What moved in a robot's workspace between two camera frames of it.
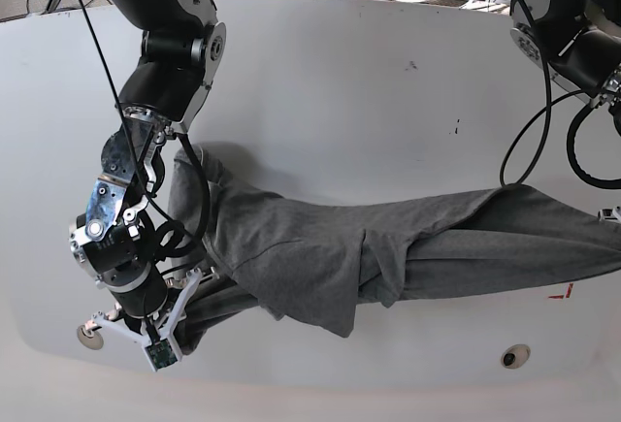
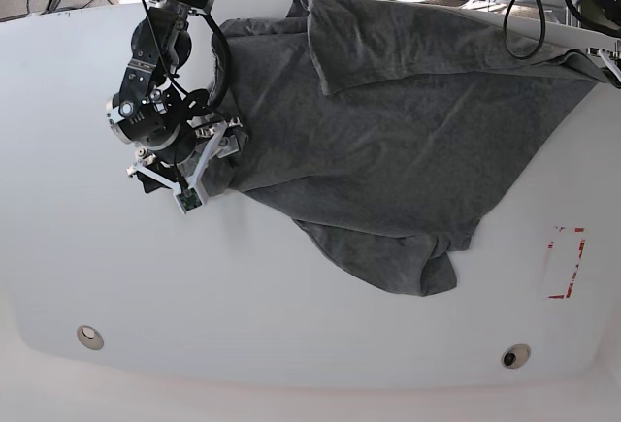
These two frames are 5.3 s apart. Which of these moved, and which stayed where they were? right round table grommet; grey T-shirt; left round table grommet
Moved: grey T-shirt
Stayed: left round table grommet; right round table grommet
